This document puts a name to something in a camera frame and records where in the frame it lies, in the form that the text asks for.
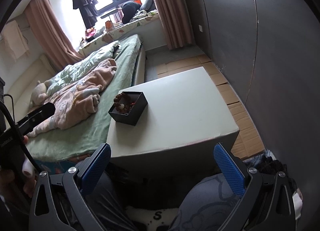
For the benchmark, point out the pink curtain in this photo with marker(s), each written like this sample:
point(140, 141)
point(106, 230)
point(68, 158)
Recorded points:
point(175, 23)
point(48, 32)

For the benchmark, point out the hanging black clothes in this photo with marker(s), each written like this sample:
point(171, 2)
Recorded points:
point(88, 11)

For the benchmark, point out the right pink curtain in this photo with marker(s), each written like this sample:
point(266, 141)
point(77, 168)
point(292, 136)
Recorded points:
point(175, 23)

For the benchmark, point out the orange item on sill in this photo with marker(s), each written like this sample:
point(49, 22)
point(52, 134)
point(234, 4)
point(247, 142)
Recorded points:
point(109, 25)

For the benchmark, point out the person's knee in grey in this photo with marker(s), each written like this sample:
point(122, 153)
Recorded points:
point(206, 206)

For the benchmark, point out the left pink curtain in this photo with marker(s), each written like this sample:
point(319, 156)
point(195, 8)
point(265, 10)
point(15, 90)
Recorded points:
point(48, 32)

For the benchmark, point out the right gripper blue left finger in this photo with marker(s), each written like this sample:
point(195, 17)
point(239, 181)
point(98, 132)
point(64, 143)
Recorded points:
point(92, 169)

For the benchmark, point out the grey pillow on sill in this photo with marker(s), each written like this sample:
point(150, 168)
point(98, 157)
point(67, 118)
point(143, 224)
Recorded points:
point(148, 6)

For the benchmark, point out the patterned window seat cushion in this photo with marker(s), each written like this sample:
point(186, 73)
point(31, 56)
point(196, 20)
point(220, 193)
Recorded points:
point(105, 38)

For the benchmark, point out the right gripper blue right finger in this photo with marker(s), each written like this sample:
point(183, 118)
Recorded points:
point(232, 168)

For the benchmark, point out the beige plush toy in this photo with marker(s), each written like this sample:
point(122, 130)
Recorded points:
point(39, 94)

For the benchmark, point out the black bag on sill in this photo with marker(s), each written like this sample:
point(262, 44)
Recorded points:
point(129, 10)

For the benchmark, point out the hanging beige towel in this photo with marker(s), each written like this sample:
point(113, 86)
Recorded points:
point(14, 40)

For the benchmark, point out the black jewelry box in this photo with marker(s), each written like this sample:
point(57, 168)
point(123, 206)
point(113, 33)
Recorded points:
point(128, 107)

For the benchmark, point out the white ottoman table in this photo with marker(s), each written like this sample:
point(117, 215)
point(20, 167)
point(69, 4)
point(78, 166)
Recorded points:
point(185, 118)

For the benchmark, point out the light green duvet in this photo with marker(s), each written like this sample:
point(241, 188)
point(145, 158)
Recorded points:
point(73, 72)

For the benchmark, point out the bed with green sheet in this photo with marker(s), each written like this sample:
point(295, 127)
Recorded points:
point(85, 137)

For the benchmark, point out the pink fleece blanket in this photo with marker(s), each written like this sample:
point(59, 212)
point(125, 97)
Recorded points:
point(77, 101)

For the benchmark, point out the left hand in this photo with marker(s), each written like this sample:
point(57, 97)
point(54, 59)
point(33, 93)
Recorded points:
point(17, 171)

